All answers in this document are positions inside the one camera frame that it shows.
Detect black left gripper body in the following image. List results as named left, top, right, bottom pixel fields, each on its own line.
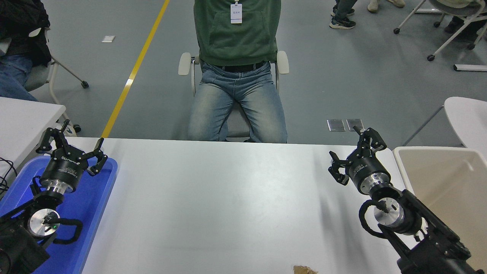
left=40, top=148, right=90, bottom=188

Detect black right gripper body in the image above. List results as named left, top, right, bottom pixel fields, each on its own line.
left=347, top=151, right=392, bottom=196

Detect white side table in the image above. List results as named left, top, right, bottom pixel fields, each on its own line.
left=0, top=97, right=67, bottom=179

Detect blue plastic tray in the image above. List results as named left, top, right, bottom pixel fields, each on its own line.
left=0, top=155, right=118, bottom=274

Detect grey wheeled chair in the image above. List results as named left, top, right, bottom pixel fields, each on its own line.
left=0, top=27, right=90, bottom=134

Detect large pale bin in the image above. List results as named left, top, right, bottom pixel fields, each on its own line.
left=393, top=146, right=487, bottom=274

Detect white rounded table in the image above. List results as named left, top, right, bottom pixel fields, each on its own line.
left=401, top=97, right=487, bottom=158

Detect person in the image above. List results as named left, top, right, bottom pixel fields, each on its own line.
left=329, top=0, right=358, bottom=30
left=188, top=0, right=288, bottom=144
left=443, top=14, right=487, bottom=43
left=367, top=0, right=406, bottom=13
left=0, top=0, right=52, bottom=102

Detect white bar on floor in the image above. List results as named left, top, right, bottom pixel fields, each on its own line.
left=453, top=64, right=487, bottom=72

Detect grey chair white armrests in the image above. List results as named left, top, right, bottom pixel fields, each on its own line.
left=178, top=51, right=290, bottom=143

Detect white-framed wheeled chair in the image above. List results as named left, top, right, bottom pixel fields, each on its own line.
left=394, top=0, right=487, bottom=62

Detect white ID badge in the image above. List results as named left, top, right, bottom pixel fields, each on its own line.
left=230, top=0, right=243, bottom=24

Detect thin black cable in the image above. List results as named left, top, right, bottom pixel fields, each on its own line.
left=0, top=157, right=18, bottom=198

